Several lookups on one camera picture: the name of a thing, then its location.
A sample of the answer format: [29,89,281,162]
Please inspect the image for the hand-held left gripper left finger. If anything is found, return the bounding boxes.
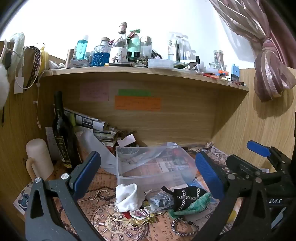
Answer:
[24,151,105,241]

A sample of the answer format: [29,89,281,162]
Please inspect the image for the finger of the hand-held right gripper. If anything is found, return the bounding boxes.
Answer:
[225,155,264,180]
[246,140,295,173]

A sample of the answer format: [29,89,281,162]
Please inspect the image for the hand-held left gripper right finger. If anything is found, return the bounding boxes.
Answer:
[195,151,272,241]

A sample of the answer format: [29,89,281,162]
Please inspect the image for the black chain-trimmed cloth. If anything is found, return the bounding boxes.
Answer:
[161,185,208,212]

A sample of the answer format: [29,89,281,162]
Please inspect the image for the green cloth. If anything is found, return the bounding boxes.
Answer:
[168,192,212,219]

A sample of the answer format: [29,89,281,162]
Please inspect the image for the white sock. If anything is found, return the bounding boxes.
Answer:
[115,184,146,212]

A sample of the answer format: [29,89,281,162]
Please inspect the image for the clear plastic box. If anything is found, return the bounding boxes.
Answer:
[115,145,199,189]

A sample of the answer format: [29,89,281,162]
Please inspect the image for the clear bag of dark items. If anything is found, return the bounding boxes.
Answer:
[144,189,175,212]

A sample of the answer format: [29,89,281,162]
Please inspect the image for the beaded bracelet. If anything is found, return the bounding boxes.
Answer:
[171,218,199,237]

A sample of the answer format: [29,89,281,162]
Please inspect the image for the floral cloth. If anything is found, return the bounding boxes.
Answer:
[129,207,152,218]

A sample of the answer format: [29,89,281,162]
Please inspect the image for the dark wine bottle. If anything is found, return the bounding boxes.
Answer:
[52,91,83,169]

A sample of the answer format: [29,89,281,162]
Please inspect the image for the pile of papers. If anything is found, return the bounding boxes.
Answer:
[92,126,137,154]

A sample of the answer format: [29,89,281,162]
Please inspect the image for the beige mug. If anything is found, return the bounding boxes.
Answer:
[25,138,54,181]

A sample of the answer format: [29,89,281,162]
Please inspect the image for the small pale cardboard box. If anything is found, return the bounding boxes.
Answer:
[117,134,136,148]

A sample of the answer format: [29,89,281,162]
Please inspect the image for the rolled newspaper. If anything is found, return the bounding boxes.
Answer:
[63,107,108,133]

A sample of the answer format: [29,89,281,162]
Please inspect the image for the blue cartoon sticker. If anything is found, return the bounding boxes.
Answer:
[13,183,32,216]

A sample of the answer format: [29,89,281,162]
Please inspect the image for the blue plastic block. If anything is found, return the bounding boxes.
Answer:
[231,64,241,81]

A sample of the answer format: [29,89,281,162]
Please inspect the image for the striped pink curtain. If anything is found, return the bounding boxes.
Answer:
[209,0,296,103]

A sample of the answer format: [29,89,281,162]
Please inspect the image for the pink sticky note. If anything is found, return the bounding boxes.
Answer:
[79,82,109,102]

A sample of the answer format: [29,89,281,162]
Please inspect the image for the orange sticky note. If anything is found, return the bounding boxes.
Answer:
[114,96,162,111]

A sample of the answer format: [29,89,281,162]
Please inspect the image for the green sticky note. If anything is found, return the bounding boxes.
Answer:
[118,89,151,97]

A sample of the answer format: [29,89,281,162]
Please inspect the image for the clear tube of sticks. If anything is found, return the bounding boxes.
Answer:
[213,50,225,67]

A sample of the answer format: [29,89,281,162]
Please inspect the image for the white printed packet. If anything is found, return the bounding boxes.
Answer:
[67,59,93,68]

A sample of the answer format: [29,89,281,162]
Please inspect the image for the wooden shelf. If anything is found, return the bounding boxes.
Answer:
[40,66,249,92]

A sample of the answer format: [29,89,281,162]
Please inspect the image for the black marker pen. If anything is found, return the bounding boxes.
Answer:
[105,62,148,68]

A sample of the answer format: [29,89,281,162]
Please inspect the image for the cardboard tube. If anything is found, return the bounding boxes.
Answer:
[65,49,75,68]

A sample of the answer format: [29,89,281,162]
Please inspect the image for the faceted blue glass bottle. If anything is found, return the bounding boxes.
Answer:
[92,37,111,67]

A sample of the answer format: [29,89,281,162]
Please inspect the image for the patterned headband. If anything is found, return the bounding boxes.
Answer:
[24,46,42,88]

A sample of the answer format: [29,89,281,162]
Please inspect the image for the yellow cloth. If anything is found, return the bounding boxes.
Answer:
[39,46,50,76]

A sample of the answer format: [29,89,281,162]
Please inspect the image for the white printed cup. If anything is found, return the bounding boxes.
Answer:
[109,47,128,64]

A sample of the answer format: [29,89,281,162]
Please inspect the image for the light blue liquid bottle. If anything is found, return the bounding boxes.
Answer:
[76,35,89,61]

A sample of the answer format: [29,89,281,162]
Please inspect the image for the flat clear plastic case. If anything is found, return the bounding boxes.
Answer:
[147,58,174,69]

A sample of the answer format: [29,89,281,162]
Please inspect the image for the clear brush blister pack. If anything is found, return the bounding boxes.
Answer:
[168,32,193,62]

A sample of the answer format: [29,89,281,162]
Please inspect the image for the mint green pump bottle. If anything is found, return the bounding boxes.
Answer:
[127,29,141,58]

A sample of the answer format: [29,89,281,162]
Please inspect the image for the clear bottle silver cap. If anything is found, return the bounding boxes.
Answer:
[139,36,152,57]

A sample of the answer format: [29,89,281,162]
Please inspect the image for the tall clear glass bottle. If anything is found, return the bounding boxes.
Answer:
[112,22,128,49]

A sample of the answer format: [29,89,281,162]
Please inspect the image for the white fluffy earmuffs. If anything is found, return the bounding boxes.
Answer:
[0,32,25,109]

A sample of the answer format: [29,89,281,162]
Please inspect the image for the white charger with cable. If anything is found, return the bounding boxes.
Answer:
[13,42,47,129]

